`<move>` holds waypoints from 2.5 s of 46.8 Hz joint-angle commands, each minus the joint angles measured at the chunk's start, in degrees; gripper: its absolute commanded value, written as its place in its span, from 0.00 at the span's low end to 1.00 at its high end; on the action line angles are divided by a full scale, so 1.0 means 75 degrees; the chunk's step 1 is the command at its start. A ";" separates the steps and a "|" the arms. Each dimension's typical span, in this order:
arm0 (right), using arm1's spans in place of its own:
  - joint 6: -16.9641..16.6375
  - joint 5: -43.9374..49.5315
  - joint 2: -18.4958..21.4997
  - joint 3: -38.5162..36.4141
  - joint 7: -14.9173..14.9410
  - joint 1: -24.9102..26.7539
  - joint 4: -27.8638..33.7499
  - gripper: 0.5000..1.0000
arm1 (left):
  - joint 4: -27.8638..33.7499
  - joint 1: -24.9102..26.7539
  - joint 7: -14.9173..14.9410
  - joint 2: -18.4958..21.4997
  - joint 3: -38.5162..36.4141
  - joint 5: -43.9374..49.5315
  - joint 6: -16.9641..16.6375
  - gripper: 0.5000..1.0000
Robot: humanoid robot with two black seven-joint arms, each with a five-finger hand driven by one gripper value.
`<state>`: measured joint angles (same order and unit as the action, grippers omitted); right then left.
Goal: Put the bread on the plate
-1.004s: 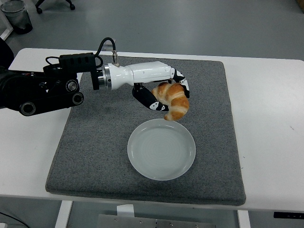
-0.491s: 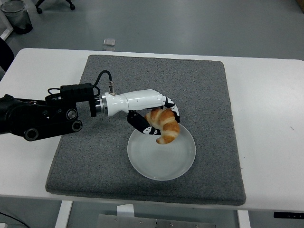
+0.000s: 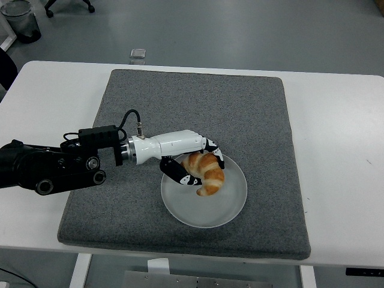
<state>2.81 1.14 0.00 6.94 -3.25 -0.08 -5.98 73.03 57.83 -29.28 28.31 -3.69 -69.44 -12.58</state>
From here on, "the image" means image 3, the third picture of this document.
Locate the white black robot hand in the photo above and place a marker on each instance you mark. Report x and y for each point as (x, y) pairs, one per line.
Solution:
(174, 144)

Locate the golden croissant bread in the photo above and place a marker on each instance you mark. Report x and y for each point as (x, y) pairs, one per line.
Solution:
(211, 174)

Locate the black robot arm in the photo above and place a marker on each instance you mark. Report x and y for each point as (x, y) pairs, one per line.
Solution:
(45, 168)

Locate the pale grey round plate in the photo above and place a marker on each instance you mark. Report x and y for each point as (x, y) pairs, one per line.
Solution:
(210, 210)

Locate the grey metal plate with screws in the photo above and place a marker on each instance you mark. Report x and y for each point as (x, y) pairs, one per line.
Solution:
(180, 280)

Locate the grey speckled square mat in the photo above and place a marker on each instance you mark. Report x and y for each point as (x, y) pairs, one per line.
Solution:
(210, 114)

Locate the clear small floor box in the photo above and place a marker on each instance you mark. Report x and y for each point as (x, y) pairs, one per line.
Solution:
(138, 53)

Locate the white table leg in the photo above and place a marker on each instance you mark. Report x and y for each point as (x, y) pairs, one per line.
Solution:
(79, 271)
(307, 277)

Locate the black chair seat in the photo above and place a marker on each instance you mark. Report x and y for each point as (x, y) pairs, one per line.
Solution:
(6, 69)

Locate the black office chair base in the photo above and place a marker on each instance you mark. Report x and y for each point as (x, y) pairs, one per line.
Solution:
(51, 6)

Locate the black trash bin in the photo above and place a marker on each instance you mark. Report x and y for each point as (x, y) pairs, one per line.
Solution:
(24, 24)

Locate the white furniture edge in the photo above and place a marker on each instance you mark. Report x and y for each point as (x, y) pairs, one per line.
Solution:
(6, 34)

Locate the black table control panel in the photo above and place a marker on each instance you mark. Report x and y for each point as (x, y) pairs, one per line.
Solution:
(364, 271)

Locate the white bracket under table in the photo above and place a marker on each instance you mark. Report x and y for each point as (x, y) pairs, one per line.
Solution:
(159, 265)

